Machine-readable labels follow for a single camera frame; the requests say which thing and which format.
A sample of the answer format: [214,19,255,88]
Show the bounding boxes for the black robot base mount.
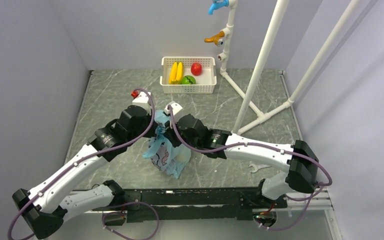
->
[90,186,289,223]

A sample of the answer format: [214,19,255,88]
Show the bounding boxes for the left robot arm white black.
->
[12,103,155,240]

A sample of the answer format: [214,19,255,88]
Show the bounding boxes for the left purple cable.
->
[7,87,156,240]

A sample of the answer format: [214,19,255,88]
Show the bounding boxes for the light blue plastic bag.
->
[142,110,192,179]

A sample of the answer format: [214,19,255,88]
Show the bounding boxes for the purple cable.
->
[7,87,156,240]
[167,105,333,202]

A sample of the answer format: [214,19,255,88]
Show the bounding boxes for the aluminium rail frame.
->
[50,190,342,240]

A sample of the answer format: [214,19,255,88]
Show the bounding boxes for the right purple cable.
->
[167,105,333,202]

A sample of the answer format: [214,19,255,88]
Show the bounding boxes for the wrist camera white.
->
[163,101,185,128]
[131,90,151,112]

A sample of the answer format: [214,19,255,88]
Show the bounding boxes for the red fake apple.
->
[190,62,203,76]

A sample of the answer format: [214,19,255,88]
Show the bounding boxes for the white plastic basket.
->
[159,56,217,94]

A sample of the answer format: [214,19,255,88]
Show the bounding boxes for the silver wrench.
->
[248,163,270,173]

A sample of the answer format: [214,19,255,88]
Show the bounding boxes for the blue faucet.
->
[208,0,230,15]

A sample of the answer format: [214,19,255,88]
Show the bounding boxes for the yellow fake banana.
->
[168,61,184,85]

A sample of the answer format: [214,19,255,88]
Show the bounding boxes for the orange faucet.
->
[204,31,225,47]

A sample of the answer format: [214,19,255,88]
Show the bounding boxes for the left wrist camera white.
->
[131,90,151,112]

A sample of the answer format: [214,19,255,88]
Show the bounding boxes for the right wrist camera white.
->
[163,101,185,128]

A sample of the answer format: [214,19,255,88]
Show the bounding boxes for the green fake watermelon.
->
[181,75,196,85]

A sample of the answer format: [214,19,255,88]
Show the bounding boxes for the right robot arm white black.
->
[164,113,320,208]

